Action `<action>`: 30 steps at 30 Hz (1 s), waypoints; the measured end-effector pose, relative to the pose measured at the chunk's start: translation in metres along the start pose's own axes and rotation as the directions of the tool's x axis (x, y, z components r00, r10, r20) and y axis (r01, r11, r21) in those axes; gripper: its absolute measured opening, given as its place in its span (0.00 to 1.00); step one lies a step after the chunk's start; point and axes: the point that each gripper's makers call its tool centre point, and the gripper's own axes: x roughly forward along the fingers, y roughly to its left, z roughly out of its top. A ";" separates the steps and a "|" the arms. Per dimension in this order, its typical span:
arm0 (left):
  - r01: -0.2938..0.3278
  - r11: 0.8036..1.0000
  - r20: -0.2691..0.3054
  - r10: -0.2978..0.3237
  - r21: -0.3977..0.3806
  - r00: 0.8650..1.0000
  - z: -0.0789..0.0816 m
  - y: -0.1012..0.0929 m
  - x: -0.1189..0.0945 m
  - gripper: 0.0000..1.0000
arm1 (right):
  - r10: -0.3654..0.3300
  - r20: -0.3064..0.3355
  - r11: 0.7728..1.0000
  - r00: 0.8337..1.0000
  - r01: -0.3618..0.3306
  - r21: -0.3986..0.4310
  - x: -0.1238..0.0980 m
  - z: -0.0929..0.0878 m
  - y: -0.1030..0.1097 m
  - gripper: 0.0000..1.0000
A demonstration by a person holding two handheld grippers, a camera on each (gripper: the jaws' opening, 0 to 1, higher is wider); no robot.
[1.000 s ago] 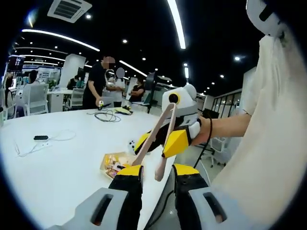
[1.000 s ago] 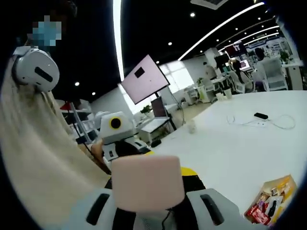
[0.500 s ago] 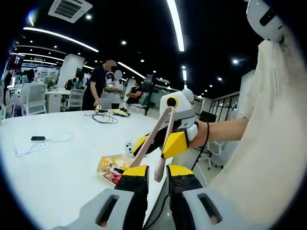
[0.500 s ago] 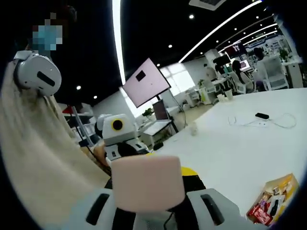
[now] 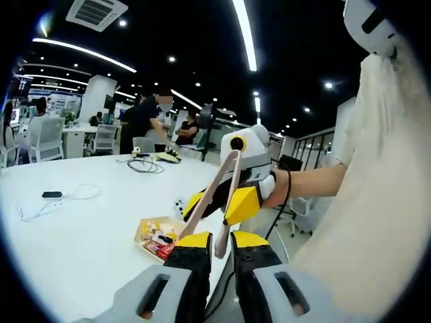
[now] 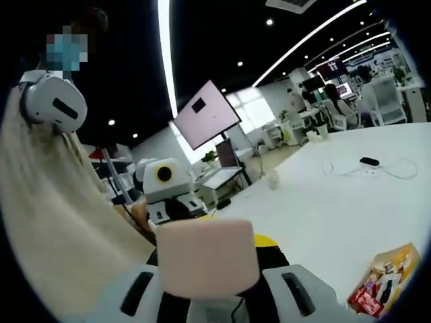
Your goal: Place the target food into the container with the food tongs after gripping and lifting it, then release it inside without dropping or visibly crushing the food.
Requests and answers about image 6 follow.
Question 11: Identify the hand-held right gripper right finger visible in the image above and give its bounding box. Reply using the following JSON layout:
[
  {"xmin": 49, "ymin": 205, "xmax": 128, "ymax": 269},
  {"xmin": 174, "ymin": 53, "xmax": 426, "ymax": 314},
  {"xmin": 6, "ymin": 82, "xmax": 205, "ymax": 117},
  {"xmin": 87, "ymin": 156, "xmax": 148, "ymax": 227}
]
[{"xmin": 242, "ymin": 234, "xmax": 360, "ymax": 323}]

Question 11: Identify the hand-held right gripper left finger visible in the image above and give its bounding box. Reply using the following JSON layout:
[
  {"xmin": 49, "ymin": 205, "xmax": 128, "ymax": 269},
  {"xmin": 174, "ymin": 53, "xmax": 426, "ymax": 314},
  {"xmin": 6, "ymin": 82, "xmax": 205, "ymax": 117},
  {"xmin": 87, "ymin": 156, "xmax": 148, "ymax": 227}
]
[{"xmin": 63, "ymin": 248, "xmax": 190, "ymax": 323}]

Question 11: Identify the cream hexagonal container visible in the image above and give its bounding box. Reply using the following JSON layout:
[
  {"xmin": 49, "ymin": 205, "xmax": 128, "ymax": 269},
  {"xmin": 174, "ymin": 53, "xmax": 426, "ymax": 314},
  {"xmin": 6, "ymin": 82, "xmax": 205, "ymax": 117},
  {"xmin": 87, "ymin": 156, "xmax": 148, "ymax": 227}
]
[{"xmin": 346, "ymin": 242, "xmax": 422, "ymax": 320}]

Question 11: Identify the open laptop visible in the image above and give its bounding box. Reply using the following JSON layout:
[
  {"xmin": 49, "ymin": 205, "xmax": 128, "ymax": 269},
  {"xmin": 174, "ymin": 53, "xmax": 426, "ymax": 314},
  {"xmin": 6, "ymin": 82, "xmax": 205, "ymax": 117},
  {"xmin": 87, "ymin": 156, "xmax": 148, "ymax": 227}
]
[{"xmin": 201, "ymin": 137, "xmax": 244, "ymax": 190}]

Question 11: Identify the white shelving unit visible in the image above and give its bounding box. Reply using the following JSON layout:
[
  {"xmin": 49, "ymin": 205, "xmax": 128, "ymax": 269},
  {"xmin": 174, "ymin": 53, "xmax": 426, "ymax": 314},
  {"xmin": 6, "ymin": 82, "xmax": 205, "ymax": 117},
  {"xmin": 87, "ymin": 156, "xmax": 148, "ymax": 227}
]
[{"xmin": 88, "ymin": 147, "xmax": 136, "ymax": 203}]

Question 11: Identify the large white-screen monitor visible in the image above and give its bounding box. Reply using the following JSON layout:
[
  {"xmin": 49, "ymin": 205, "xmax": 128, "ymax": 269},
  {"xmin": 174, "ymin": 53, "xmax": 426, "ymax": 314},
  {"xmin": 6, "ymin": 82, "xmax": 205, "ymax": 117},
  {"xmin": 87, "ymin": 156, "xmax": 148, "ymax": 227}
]
[{"xmin": 172, "ymin": 79, "xmax": 242, "ymax": 151}]

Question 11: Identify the operator in beige shirt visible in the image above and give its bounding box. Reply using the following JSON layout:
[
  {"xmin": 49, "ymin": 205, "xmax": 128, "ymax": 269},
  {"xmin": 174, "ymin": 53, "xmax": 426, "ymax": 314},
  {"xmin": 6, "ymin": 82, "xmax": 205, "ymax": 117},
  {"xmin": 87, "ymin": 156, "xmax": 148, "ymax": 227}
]
[{"xmin": 0, "ymin": 87, "xmax": 158, "ymax": 319}]

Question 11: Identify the wide curved ceiling light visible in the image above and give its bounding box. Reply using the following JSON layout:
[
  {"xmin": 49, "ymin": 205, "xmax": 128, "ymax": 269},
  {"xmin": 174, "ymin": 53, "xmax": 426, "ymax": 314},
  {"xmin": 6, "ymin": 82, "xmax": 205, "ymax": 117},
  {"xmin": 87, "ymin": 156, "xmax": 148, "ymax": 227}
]
[{"xmin": 158, "ymin": 0, "xmax": 179, "ymax": 119}]

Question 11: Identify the white headset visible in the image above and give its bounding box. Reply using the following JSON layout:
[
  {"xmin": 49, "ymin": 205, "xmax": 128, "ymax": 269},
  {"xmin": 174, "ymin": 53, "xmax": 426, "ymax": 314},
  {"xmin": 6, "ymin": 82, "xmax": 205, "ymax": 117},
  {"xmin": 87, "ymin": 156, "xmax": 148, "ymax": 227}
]
[{"xmin": 19, "ymin": 69, "xmax": 88, "ymax": 134}]

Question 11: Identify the white office chair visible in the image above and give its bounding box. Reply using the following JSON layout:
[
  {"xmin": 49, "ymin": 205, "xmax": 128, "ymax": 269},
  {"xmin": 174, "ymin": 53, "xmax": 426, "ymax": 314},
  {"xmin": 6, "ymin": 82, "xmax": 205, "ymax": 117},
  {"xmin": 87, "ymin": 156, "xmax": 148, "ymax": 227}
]
[
  {"xmin": 331, "ymin": 100, "xmax": 358, "ymax": 131},
  {"xmin": 368, "ymin": 79, "xmax": 409, "ymax": 126}
]

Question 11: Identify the black desktop monitor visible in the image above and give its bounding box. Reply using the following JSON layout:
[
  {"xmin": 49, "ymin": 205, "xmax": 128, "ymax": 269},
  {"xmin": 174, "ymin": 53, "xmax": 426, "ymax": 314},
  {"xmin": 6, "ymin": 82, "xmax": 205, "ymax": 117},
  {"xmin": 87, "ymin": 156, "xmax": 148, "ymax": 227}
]
[{"xmin": 302, "ymin": 75, "xmax": 327, "ymax": 91}]

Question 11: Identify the pink-screen desktop monitor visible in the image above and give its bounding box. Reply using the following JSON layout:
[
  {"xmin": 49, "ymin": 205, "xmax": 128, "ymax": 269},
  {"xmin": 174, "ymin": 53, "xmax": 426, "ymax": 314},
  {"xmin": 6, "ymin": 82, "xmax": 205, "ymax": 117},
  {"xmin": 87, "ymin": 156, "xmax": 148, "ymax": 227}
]
[{"xmin": 336, "ymin": 83, "xmax": 354, "ymax": 99}]

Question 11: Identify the thin curved ceiling light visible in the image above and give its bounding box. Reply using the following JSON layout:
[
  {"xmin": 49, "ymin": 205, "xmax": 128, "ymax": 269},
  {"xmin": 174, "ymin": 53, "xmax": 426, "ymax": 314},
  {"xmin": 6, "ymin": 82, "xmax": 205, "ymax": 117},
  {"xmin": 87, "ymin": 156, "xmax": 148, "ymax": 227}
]
[{"xmin": 251, "ymin": 0, "xmax": 368, "ymax": 88}]

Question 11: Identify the ceiling air vent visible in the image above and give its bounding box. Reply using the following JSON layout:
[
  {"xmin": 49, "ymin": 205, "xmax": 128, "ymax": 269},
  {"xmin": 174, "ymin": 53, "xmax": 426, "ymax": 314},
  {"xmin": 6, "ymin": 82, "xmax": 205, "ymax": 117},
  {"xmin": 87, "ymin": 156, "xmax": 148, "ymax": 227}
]
[{"xmin": 265, "ymin": 0, "xmax": 318, "ymax": 14}]

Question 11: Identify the black remote with white cable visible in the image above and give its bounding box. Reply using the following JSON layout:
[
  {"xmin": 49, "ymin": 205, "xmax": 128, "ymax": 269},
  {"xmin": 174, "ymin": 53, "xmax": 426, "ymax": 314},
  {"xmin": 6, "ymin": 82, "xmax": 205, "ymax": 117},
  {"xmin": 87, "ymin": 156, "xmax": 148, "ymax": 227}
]
[{"xmin": 321, "ymin": 157, "xmax": 419, "ymax": 180}]

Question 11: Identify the dark wall display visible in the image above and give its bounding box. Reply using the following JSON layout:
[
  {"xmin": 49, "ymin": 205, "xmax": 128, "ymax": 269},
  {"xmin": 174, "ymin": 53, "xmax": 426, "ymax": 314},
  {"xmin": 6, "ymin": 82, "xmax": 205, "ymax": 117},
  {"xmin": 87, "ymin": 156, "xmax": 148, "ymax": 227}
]
[{"xmin": 316, "ymin": 60, "xmax": 348, "ymax": 77}]

